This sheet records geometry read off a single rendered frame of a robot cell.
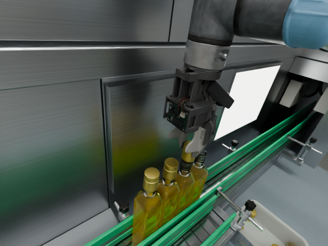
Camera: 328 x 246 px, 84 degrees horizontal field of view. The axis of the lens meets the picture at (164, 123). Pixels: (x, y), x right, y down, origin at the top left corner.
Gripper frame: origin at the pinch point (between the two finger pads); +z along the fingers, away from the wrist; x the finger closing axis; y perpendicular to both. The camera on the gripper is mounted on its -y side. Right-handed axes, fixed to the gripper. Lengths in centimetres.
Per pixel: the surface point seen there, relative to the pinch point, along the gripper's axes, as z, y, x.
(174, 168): 2.5, 6.0, 1.5
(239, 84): -6.7, -39.1, -12.2
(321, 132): 20, -100, 15
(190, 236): 30.5, -0.7, 7.9
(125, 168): 11.7, 11.2, -11.9
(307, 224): 43, -54, 32
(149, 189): 5.7, 12.5, 1.2
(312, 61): -14, -100, -6
